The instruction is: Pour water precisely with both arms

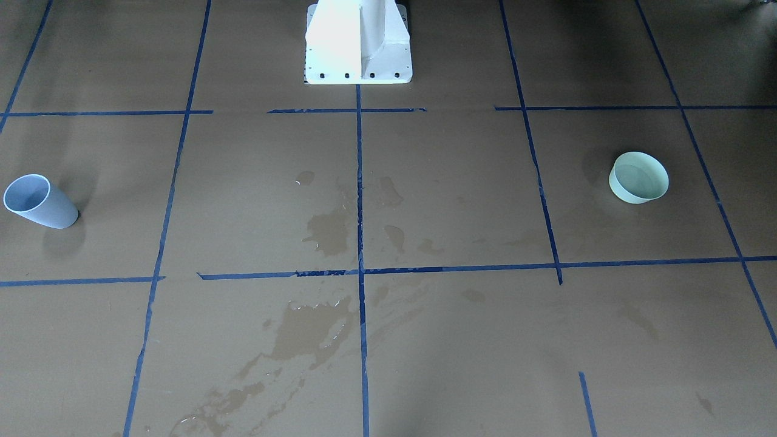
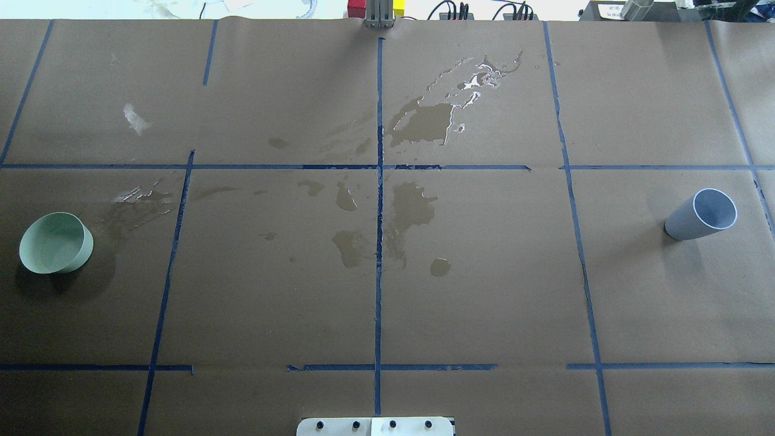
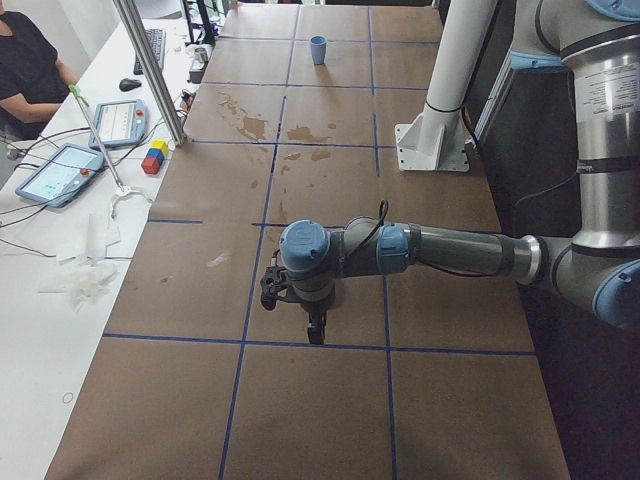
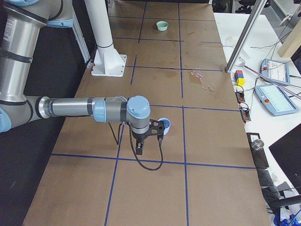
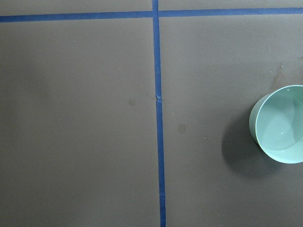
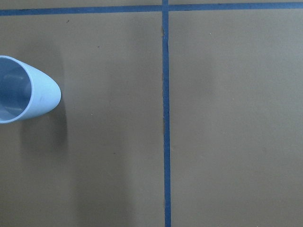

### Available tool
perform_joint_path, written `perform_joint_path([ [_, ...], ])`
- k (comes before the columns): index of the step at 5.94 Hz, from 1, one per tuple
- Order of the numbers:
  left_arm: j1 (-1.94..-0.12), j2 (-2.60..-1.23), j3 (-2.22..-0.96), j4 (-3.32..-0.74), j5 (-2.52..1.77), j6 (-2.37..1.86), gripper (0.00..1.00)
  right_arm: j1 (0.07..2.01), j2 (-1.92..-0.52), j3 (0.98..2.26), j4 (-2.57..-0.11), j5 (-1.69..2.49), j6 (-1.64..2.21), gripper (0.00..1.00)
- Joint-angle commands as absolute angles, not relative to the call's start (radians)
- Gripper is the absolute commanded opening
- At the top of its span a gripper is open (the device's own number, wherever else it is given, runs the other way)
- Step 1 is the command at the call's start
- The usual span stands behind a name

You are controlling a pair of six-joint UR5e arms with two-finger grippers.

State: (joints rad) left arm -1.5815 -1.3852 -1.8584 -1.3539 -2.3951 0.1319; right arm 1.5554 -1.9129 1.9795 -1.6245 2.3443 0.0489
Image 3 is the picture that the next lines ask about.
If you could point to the crumpled white tissues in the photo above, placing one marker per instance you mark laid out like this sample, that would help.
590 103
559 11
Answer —
84 274

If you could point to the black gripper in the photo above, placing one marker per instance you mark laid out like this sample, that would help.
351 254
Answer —
316 308

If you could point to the aluminium frame post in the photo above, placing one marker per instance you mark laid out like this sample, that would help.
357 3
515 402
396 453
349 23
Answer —
133 24

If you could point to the near teach pendant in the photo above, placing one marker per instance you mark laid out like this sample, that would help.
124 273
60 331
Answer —
62 177

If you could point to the white camera mast post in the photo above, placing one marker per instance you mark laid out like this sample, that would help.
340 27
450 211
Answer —
434 141

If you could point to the red blue yellow blocks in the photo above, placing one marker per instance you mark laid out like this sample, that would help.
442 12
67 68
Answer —
155 157

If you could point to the small metal cup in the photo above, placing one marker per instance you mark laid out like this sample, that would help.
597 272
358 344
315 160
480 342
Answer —
201 55

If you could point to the person in black shirt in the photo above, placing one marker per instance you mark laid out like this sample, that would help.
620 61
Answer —
34 79

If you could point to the blue plastic cup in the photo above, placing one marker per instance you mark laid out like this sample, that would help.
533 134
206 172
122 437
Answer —
318 45

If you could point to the reacher grabber stick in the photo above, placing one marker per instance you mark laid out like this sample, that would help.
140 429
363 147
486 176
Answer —
122 191

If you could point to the far teach pendant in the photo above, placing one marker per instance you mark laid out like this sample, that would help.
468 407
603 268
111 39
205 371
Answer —
121 124

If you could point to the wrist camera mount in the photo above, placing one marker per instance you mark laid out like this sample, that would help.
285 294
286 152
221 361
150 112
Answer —
274 287

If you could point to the black computer mouse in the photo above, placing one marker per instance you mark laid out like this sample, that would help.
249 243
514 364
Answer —
128 84

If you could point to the teach pendant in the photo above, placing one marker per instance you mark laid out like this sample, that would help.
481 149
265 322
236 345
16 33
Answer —
121 124
62 177

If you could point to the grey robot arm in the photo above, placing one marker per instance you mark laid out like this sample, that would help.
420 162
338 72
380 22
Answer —
574 233

